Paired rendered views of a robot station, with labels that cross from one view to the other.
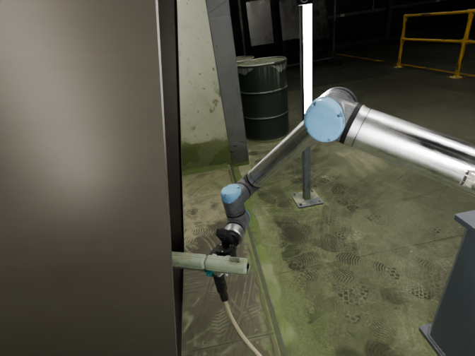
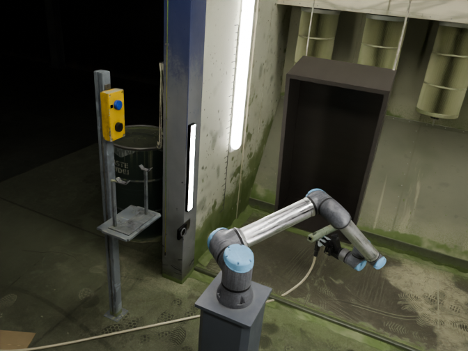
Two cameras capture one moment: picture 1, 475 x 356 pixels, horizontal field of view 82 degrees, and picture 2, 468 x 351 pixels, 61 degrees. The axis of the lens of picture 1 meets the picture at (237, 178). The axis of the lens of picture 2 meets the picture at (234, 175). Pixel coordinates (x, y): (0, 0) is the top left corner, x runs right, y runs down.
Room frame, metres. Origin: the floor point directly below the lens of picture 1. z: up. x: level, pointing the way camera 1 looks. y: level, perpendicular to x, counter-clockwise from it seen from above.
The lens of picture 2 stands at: (1.20, -2.31, 2.09)
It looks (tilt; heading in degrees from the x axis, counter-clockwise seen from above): 25 degrees down; 116
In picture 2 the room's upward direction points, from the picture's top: 5 degrees clockwise
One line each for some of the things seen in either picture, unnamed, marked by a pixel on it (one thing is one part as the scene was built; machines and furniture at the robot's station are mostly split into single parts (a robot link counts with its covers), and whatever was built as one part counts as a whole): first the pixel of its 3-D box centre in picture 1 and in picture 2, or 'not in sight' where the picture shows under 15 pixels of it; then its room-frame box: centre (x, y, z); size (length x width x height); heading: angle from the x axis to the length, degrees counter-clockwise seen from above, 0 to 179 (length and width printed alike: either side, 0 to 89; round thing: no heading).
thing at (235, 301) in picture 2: not in sight; (235, 287); (0.53, -0.85, 0.69); 0.19 x 0.19 x 0.10
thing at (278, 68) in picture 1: (264, 99); not in sight; (3.31, -0.47, 0.44); 0.59 x 0.58 x 0.89; 18
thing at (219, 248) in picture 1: (227, 249); (333, 249); (0.83, 0.08, 0.50); 0.12 x 0.08 x 0.09; 161
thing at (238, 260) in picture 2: not in sight; (237, 265); (0.53, -0.85, 0.83); 0.17 x 0.15 x 0.18; 142
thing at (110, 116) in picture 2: not in sight; (113, 114); (-0.30, -0.81, 1.42); 0.12 x 0.06 x 0.26; 94
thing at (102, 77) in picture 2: not in sight; (109, 209); (-0.36, -0.81, 0.82); 0.06 x 0.06 x 1.64; 4
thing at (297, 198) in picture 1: (306, 198); not in sight; (1.77, -0.52, 0.01); 0.20 x 0.20 x 0.01; 4
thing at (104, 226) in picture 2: not in sight; (129, 221); (-0.21, -0.80, 0.78); 0.31 x 0.23 x 0.01; 94
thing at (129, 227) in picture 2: not in sight; (131, 197); (-0.19, -0.80, 0.95); 0.26 x 0.15 x 0.32; 94
